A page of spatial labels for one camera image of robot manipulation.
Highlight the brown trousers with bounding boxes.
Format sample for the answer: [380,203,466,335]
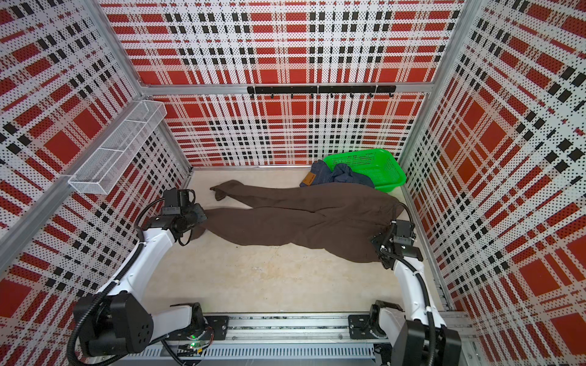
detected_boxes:
[192,180,404,263]

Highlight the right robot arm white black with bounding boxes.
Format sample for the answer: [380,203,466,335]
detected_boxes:
[366,220,462,366]

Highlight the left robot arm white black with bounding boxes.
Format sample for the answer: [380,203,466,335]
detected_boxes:
[66,188,208,365]

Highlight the green plastic basket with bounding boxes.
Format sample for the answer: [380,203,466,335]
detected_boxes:
[324,149,407,193]

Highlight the blue denim jeans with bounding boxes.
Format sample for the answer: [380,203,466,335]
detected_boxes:
[299,160,375,188]

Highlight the white wire mesh shelf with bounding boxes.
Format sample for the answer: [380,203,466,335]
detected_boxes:
[68,100,166,195]

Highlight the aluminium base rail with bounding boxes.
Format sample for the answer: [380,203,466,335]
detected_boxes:
[98,312,477,362]

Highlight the black hook rail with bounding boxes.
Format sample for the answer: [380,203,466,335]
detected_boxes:
[247,85,397,98]

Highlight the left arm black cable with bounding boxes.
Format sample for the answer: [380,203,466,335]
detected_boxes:
[66,189,198,366]

